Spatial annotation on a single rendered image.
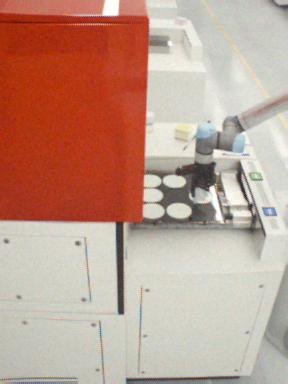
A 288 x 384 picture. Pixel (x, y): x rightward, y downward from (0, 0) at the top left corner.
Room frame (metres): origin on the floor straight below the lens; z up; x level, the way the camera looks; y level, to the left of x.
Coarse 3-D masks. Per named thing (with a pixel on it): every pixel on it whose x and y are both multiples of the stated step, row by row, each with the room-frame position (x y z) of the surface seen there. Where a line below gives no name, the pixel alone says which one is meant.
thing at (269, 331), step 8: (280, 288) 1.63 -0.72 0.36; (280, 296) 1.61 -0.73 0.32; (280, 304) 1.60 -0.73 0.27; (272, 312) 1.63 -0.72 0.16; (280, 312) 1.59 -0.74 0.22; (272, 320) 1.61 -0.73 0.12; (280, 320) 1.58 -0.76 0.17; (272, 328) 1.60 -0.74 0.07; (280, 328) 1.57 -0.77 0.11; (272, 336) 1.58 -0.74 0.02; (280, 336) 1.56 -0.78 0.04; (272, 344) 1.54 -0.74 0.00; (280, 344) 1.53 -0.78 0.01
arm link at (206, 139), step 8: (200, 128) 1.58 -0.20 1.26; (208, 128) 1.58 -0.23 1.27; (200, 136) 1.57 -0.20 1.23; (208, 136) 1.57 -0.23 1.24; (216, 136) 1.57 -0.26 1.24; (200, 144) 1.57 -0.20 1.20; (208, 144) 1.56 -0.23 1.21; (216, 144) 1.56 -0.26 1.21; (200, 152) 1.57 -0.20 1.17; (208, 152) 1.57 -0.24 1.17
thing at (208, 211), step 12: (168, 192) 1.69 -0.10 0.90; (180, 192) 1.69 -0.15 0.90; (168, 204) 1.60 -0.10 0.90; (192, 204) 1.60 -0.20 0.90; (204, 204) 1.61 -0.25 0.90; (216, 204) 1.61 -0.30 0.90; (168, 216) 1.52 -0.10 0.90; (192, 216) 1.52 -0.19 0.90; (204, 216) 1.53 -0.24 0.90; (216, 216) 1.53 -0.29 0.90
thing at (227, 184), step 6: (222, 180) 1.83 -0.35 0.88; (228, 180) 1.83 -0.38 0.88; (234, 180) 1.83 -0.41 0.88; (222, 186) 1.80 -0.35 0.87; (228, 186) 1.78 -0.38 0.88; (234, 186) 1.78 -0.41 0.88; (228, 192) 1.73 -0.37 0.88; (234, 192) 1.73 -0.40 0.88; (240, 192) 1.73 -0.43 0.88; (228, 198) 1.69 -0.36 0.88; (234, 198) 1.69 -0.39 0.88; (240, 198) 1.69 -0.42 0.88; (228, 210) 1.63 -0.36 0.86; (234, 210) 1.60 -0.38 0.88; (240, 210) 1.60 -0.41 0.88; (246, 210) 1.60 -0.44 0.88; (234, 222) 1.52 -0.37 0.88; (240, 222) 1.52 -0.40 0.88; (246, 222) 1.52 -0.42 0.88
